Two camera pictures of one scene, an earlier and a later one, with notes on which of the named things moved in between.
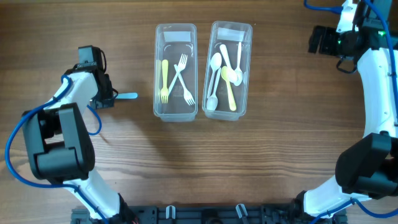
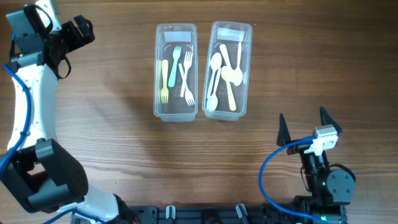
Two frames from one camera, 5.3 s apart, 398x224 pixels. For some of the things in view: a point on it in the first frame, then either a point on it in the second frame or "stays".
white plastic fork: (181, 65) → (187, 64)
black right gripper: (328, 34) → (284, 134)
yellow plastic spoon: (232, 101) stays
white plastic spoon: (216, 63) stays
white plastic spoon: (212, 102) stays
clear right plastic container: (227, 71) stays
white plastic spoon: (238, 71) → (236, 76)
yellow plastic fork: (165, 93) stays
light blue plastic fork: (130, 95) → (176, 53)
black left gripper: (96, 104) → (78, 40)
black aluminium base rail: (283, 213) stays
